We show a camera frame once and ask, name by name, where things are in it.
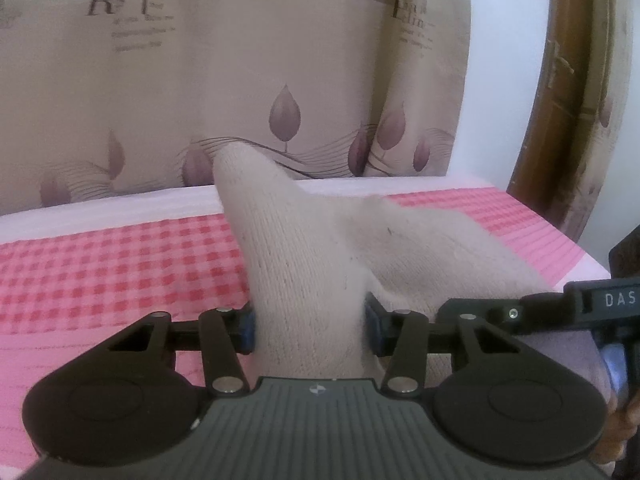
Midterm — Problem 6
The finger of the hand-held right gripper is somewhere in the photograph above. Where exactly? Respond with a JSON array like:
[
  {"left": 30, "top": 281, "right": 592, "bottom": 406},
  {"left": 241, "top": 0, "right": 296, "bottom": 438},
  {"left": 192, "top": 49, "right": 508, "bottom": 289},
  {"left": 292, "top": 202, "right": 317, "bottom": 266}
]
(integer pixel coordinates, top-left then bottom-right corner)
[{"left": 437, "top": 290, "right": 577, "bottom": 336}]

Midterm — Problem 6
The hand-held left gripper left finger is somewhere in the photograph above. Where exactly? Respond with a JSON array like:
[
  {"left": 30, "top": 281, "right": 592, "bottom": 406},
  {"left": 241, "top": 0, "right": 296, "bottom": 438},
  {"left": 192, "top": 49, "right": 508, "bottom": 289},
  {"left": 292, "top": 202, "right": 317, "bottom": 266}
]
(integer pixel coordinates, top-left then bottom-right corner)
[{"left": 106, "top": 302, "right": 257, "bottom": 400}]

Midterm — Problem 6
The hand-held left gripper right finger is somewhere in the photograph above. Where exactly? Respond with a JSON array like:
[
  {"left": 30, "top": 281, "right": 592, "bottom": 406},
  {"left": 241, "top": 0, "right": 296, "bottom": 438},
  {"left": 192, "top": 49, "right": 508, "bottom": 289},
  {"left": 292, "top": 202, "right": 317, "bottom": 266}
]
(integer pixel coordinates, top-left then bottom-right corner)
[{"left": 363, "top": 291, "right": 522, "bottom": 397}]

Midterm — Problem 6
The pink checked bed sheet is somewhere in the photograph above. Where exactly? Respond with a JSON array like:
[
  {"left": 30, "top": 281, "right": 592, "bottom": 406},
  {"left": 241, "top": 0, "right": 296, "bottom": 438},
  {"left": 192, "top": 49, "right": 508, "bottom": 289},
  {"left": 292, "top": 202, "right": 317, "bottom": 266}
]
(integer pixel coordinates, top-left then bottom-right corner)
[{"left": 0, "top": 175, "right": 613, "bottom": 480}]

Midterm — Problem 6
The brown wooden door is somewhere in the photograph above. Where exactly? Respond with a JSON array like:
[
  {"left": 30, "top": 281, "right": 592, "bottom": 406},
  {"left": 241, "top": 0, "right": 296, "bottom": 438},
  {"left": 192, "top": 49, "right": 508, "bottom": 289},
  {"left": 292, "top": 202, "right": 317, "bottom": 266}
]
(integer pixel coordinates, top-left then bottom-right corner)
[{"left": 507, "top": 0, "right": 640, "bottom": 243}]

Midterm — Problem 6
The beige leaf print curtain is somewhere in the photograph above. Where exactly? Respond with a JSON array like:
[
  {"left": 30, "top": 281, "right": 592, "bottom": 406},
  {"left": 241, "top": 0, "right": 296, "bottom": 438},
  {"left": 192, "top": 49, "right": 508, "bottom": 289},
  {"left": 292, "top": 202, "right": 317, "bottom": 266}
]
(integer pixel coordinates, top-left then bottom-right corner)
[{"left": 0, "top": 0, "right": 473, "bottom": 216}]

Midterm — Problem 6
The cream knit garment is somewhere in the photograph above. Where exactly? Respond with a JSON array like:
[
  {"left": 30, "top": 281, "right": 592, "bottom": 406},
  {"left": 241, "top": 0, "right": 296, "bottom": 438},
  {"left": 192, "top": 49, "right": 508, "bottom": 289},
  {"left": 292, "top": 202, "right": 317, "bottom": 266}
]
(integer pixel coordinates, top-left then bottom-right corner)
[{"left": 212, "top": 142, "right": 613, "bottom": 401}]

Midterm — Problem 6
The person's right hand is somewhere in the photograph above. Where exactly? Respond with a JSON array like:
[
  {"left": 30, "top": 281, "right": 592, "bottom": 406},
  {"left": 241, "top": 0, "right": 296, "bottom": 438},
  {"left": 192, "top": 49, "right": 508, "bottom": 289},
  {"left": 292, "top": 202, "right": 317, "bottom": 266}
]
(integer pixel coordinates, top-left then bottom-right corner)
[{"left": 591, "top": 390, "right": 635, "bottom": 480}]

